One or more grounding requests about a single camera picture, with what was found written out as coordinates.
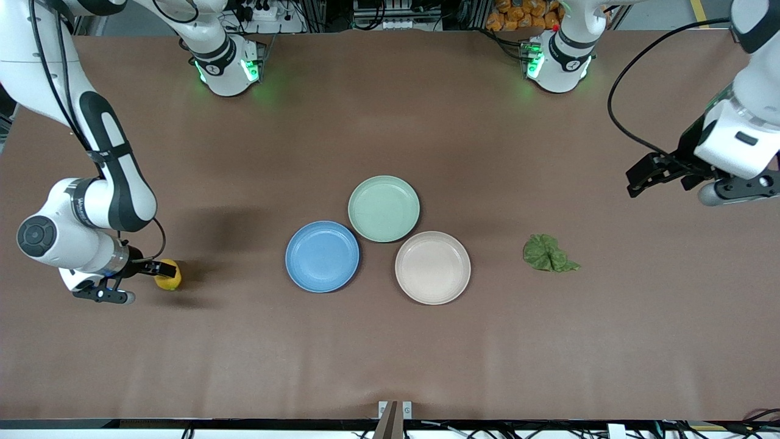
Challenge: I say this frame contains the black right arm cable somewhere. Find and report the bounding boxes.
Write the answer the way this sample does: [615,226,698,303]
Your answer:
[29,0,167,264]

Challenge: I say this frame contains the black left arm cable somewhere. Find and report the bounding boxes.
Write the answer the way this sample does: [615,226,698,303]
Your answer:
[607,17,732,160]

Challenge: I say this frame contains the blue plate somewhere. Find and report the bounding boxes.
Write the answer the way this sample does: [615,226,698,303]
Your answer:
[285,221,360,293]

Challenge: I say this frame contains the light green plate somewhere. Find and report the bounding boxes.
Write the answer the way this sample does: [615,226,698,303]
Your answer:
[348,176,420,243]

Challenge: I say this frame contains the green lettuce leaf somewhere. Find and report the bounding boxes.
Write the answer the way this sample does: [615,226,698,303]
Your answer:
[523,234,581,273]

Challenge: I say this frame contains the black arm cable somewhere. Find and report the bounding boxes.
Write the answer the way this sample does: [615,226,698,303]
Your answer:
[29,0,167,264]
[607,17,732,160]

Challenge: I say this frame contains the yellow lemon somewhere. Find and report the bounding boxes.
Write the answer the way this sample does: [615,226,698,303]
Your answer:
[154,259,182,291]

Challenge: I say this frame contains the bag of orange items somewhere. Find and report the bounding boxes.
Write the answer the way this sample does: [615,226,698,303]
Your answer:
[486,0,564,32]

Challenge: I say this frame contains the white power strip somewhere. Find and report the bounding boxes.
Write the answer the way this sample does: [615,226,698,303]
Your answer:
[235,0,305,34]

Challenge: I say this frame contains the metal table edge bracket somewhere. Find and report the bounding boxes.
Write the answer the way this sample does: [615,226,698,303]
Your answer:
[378,401,413,421]

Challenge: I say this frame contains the beige plate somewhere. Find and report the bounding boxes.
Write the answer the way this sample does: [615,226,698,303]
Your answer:
[395,231,471,305]

